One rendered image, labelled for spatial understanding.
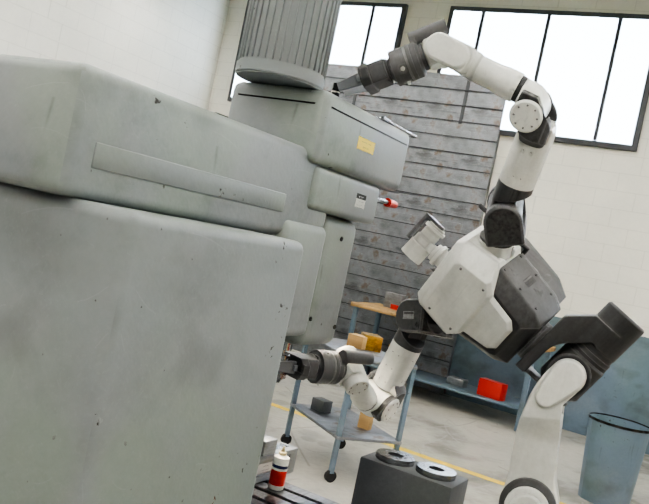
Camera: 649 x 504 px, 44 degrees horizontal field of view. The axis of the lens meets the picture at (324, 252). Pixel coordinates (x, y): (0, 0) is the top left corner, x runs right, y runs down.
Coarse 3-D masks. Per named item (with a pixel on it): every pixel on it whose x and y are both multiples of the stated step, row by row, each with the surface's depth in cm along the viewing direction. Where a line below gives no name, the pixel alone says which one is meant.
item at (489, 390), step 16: (352, 304) 922; (368, 304) 933; (384, 304) 947; (352, 320) 923; (368, 368) 980; (432, 384) 873; (448, 384) 888; (464, 384) 886; (480, 384) 861; (496, 384) 848; (528, 384) 821; (496, 400) 846; (512, 400) 870
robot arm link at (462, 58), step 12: (432, 36) 188; (444, 36) 188; (432, 48) 188; (444, 48) 188; (456, 48) 187; (468, 48) 187; (444, 60) 188; (456, 60) 187; (468, 60) 187; (480, 60) 189; (468, 72) 189
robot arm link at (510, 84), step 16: (480, 64) 188; (496, 64) 188; (480, 80) 189; (496, 80) 187; (512, 80) 186; (528, 80) 187; (512, 96) 188; (528, 96) 184; (544, 96) 188; (544, 112) 185
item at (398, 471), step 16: (384, 448) 187; (368, 464) 180; (384, 464) 178; (400, 464) 179; (416, 464) 183; (432, 464) 181; (368, 480) 179; (384, 480) 178; (400, 480) 176; (416, 480) 174; (432, 480) 173; (448, 480) 175; (464, 480) 179; (352, 496) 181; (368, 496) 179; (384, 496) 177; (400, 496) 176; (416, 496) 174; (432, 496) 172; (448, 496) 171; (464, 496) 180
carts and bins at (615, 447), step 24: (360, 336) 569; (408, 384) 543; (312, 408) 584; (336, 408) 606; (288, 432) 592; (336, 432) 525; (360, 432) 546; (384, 432) 561; (600, 432) 608; (624, 432) 599; (648, 432) 603; (336, 456) 524; (600, 456) 607; (624, 456) 600; (600, 480) 606; (624, 480) 602
